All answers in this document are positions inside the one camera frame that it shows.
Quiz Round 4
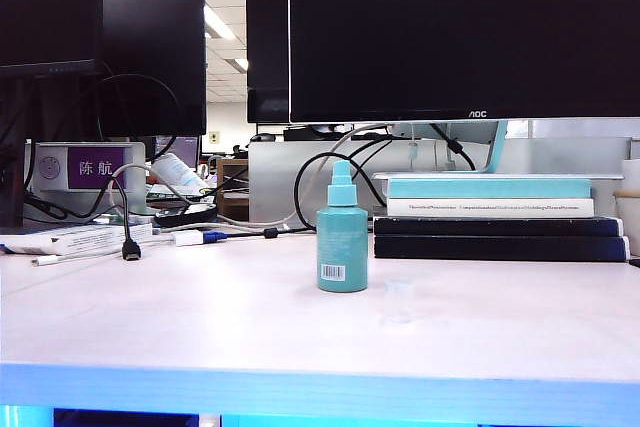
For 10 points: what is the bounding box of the teal spray bottle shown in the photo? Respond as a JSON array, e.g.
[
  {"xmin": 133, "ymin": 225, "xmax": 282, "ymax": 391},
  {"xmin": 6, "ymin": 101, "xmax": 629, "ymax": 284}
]
[{"xmin": 315, "ymin": 159, "xmax": 370, "ymax": 293}]

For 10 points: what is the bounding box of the clear plastic sprayer lid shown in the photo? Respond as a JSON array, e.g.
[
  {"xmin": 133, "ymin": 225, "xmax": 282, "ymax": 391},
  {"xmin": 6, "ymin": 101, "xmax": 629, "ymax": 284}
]
[{"xmin": 383, "ymin": 277, "xmax": 417, "ymax": 324}]

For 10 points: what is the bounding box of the white cup with wooden lid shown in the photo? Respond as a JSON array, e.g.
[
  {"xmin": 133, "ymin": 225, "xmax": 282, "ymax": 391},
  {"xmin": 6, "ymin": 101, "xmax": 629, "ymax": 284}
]
[{"xmin": 613, "ymin": 189, "xmax": 640, "ymax": 237}]

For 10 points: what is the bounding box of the plain white partition panel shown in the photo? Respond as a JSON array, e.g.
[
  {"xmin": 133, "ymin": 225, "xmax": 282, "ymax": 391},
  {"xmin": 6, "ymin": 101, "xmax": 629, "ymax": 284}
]
[{"xmin": 247, "ymin": 140, "xmax": 389, "ymax": 224}]

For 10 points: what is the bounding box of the small wooden box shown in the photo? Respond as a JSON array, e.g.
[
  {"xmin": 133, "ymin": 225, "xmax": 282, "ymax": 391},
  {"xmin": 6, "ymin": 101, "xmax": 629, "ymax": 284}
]
[{"xmin": 216, "ymin": 158, "xmax": 250, "ymax": 223}]

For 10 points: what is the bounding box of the flat black device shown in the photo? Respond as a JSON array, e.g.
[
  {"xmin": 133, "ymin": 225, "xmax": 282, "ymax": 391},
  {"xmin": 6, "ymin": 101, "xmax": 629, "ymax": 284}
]
[{"xmin": 154, "ymin": 203, "xmax": 219, "ymax": 229}]

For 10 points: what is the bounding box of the white adapter with blue plug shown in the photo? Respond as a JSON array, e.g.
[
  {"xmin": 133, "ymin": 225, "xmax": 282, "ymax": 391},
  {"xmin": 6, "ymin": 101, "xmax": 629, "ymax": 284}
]
[{"xmin": 171, "ymin": 229, "xmax": 222, "ymax": 248}]

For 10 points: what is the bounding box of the white tube with blue print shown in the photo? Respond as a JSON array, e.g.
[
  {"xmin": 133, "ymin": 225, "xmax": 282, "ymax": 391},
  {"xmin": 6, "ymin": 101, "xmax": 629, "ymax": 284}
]
[{"xmin": 149, "ymin": 152, "xmax": 210, "ymax": 194}]

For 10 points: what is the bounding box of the narrow black background monitor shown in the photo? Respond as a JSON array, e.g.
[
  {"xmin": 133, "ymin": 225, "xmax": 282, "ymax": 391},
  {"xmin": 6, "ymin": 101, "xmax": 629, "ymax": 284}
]
[{"xmin": 244, "ymin": 0, "xmax": 291, "ymax": 125}]

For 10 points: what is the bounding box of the teal book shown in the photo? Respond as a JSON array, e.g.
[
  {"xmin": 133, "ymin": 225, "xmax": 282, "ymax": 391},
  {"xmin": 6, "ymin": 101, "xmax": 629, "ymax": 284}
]
[{"xmin": 387, "ymin": 177, "xmax": 593, "ymax": 201}]

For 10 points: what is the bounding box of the white book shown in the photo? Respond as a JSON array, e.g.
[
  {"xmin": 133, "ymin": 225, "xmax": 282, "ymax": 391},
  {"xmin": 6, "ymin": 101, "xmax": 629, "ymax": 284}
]
[{"xmin": 385, "ymin": 196, "xmax": 596, "ymax": 220}]

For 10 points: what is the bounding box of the thin black book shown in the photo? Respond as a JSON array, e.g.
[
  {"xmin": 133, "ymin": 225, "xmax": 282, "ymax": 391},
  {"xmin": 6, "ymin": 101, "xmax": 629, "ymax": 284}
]
[{"xmin": 372, "ymin": 215, "xmax": 626, "ymax": 239}]

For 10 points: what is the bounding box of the silver monitor stand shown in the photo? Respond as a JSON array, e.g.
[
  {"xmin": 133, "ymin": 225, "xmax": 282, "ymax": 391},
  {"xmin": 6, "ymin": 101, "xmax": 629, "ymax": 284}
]
[{"xmin": 372, "ymin": 119, "xmax": 626, "ymax": 183}]

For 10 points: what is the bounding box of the thick black book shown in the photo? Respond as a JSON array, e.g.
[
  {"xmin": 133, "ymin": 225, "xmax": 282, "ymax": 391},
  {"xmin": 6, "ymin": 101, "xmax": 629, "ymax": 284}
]
[{"xmin": 372, "ymin": 234, "xmax": 632, "ymax": 263}]

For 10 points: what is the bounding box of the large black AOC monitor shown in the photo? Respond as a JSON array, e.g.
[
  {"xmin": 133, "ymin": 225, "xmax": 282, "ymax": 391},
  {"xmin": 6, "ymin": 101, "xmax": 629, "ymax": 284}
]
[{"xmin": 288, "ymin": 0, "xmax": 640, "ymax": 124}]

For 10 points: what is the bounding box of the black monitor seen from behind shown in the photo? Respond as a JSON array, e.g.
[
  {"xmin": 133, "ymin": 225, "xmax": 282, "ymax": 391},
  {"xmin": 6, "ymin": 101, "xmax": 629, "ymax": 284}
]
[{"xmin": 99, "ymin": 0, "xmax": 208, "ymax": 139}]

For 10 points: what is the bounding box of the purple name plate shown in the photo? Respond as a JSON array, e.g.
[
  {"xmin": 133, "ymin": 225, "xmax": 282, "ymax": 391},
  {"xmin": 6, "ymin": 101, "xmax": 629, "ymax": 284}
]
[{"xmin": 66, "ymin": 145, "xmax": 125, "ymax": 191}]

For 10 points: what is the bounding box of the flat white box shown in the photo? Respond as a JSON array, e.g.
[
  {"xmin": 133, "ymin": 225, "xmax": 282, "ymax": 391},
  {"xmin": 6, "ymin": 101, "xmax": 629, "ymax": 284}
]
[{"xmin": 0, "ymin": 223, "xmax": 154, "ymax": 257}]

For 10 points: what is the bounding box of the black monitor with thin bezel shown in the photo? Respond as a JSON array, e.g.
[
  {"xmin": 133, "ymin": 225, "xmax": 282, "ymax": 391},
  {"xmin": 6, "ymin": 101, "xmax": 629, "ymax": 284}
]
[{"xmin": 0, "ymin": 0, "xmax": 105, "ymax": 79}]

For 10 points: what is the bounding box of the black looped cable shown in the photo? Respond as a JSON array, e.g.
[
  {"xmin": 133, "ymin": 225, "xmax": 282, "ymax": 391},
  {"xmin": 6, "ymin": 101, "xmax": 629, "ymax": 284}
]
[{"xmin": 293, "ymin": 134, "xmax": 396, "ymax": 234}]

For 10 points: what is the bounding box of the black HDMI cable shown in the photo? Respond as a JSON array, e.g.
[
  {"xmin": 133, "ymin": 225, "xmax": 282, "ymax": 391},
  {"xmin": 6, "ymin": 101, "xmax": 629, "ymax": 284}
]
[{"xmin": 106, "ymin": 175, "xmax": 143, "ymax": 263}]

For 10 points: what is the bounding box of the thin white connector cable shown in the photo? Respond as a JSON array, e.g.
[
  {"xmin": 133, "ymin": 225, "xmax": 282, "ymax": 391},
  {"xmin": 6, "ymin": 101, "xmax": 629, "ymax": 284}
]
[{"xmin": 30, "ymin": 245, "xmax": 126, "ymax": 269}]

